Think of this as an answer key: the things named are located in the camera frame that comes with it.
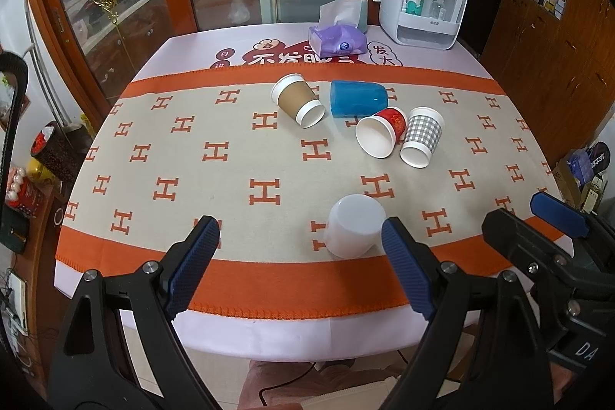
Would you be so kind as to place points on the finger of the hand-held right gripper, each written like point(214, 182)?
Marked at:
point(559, 215)
point(516, 239)

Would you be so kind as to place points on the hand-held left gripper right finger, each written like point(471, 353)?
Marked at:
point(407, 268)

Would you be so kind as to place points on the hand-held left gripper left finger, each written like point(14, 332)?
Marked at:
point(193, 263)

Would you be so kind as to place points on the white translucent plastic cup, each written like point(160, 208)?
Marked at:
point(354, 227)

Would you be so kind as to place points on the person's right forearm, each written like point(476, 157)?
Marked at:
point(584, 391)

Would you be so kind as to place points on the grey checked paper cup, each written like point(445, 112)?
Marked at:
point(422, 137)

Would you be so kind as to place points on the red paper cup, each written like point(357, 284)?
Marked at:
point(379, 132)

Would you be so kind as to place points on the blue plastic cup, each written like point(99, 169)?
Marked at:
point(358, 98)

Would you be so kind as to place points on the brown paper cup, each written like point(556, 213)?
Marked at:
point(297, 98)

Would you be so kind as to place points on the cardboard box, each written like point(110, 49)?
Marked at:
point(567, 186)

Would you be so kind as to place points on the blue carton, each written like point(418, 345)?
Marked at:
point(580, 164)

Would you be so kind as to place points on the orange and beige patterned blanket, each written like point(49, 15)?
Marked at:
point(216, 179)

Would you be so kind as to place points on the dark patterned round container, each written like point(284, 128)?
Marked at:
point(57, 155)

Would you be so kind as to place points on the yellow jar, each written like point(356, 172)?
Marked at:
point(38, 171)

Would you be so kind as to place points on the wooden shelf cabinet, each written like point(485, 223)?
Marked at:
point(543, 30)

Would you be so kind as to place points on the red packet with white balls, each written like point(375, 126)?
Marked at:
point(21, 191)

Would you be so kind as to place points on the white cosmetic storage box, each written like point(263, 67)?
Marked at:
point(427, 25)

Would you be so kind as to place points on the purple tissue pack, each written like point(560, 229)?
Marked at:
point(338, 42)

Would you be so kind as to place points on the black framed panel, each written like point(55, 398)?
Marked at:
point(19, 102)

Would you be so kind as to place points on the white metal pipe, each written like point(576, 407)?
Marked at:
point(43, 74)

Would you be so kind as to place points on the white plastic bag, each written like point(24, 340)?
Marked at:
point(238, 6)

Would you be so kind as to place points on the wooden glass door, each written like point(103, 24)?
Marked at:
point(144, 6)

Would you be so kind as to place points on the green tissue roll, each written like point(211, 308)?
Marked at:
point(361, 9)

